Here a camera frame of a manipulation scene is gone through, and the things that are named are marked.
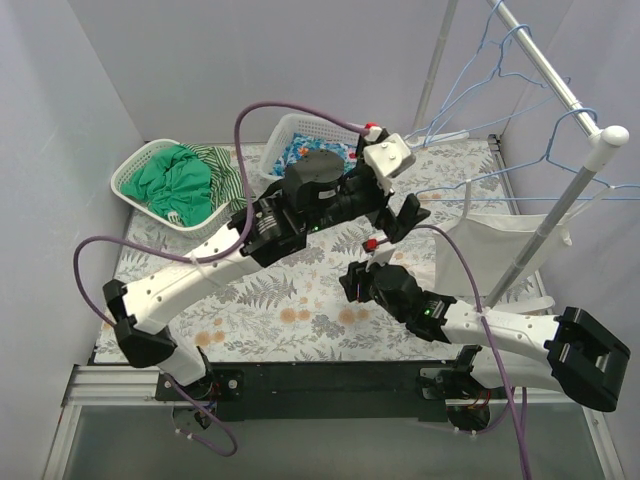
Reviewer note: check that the white tank top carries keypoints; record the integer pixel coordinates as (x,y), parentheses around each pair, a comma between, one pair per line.
(488,242)

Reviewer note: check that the green striped garment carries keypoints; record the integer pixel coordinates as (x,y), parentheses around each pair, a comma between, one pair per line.
(226,186)

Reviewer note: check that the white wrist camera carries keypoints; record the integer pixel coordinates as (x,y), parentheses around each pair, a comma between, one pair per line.
(379,253)
(387,155)

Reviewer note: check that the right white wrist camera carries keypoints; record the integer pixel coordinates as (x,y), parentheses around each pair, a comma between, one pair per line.
(379,253)

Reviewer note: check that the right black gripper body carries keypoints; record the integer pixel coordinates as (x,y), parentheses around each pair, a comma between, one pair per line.
(360,282)

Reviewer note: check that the blue floral cloth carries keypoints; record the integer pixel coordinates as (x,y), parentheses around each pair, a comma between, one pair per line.
(302,144)

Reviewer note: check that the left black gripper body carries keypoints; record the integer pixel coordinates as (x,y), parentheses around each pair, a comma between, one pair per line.
(379,201)

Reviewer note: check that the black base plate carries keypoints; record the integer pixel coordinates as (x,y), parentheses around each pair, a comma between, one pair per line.
(431,391)

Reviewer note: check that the floral table mat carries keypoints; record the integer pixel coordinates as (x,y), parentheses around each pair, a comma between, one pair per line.
(296,309)

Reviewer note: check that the green shirt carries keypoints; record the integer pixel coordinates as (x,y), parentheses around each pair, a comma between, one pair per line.
(175,185)

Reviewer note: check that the aluminium frame rail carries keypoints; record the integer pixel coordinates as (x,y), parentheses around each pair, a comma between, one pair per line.
(120,385)

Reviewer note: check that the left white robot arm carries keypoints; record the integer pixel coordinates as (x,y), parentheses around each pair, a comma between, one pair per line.
(143,309)

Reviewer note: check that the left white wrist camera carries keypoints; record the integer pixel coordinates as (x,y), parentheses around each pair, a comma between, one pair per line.
(387,155)

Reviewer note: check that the silver clothes rack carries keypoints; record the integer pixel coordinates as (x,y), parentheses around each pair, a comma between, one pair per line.
(594,45)

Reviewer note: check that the white oval laundry basket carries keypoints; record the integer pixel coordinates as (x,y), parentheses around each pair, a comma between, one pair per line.
(139,159)

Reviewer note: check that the white rectangular basket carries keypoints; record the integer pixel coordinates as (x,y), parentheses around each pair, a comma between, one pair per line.
(295,123)

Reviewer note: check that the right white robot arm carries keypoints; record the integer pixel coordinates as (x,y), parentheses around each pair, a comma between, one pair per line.
(571,353)

